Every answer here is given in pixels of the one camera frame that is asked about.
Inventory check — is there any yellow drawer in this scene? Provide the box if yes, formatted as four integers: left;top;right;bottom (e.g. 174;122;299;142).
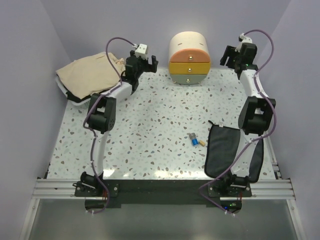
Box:
168;62;211;75

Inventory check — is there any grey bottom drawer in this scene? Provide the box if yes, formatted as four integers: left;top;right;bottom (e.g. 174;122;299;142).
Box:
170;74;207;85

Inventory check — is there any cream round drawer organizer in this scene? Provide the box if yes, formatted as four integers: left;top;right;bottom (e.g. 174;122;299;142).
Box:
168;31;212;85

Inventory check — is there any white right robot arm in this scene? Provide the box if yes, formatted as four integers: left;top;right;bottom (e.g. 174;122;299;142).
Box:
220;42;276;197

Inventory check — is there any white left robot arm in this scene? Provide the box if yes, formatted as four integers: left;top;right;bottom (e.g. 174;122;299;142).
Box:
80;50;159;196

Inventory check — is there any beige cloth bag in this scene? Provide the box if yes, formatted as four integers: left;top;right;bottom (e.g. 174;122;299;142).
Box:
56;52;125;99

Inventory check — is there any white basket under bag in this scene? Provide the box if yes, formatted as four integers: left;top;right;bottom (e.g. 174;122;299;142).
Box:
55;75;91;106

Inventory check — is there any blue grey small cylinder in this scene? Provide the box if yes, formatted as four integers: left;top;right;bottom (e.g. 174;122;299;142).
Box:
189;132;199;147

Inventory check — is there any dark grey cloth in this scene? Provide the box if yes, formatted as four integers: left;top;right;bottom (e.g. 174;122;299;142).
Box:
204;123;264;183

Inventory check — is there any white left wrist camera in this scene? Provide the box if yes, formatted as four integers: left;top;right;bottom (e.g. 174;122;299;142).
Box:
134;43;149;60

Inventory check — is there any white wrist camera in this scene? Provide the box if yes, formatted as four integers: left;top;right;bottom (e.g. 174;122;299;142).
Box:
236;33;253;52
134;43;149;60

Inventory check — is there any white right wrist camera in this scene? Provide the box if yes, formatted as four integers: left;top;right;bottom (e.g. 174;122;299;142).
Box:
236;33;253;52

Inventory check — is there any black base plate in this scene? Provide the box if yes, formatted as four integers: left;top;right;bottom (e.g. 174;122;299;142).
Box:
73;176;252;210

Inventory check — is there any aluminium front rail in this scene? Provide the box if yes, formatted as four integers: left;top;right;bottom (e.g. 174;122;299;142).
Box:
32;179;296;200

